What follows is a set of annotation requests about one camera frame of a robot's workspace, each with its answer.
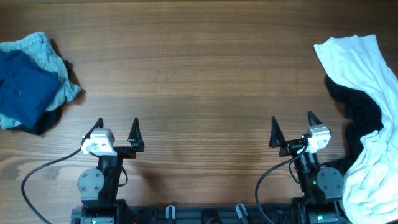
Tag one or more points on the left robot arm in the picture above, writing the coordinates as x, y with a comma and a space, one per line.
99, 186

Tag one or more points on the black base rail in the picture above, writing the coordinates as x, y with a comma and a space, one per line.
277, 213

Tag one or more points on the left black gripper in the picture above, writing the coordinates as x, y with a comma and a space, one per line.
134, 137

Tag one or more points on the folded light denim garment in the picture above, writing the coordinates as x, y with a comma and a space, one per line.
39, 49

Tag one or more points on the folded black garment left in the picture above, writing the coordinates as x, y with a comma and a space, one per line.
46, 121

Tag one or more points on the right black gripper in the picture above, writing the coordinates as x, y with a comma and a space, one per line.
278, 139

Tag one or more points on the black garment right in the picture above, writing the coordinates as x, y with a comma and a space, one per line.
365, 115

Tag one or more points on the white t-shirt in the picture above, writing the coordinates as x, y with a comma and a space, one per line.
358, 77

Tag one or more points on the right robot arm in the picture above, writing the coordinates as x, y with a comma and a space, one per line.
321, 185

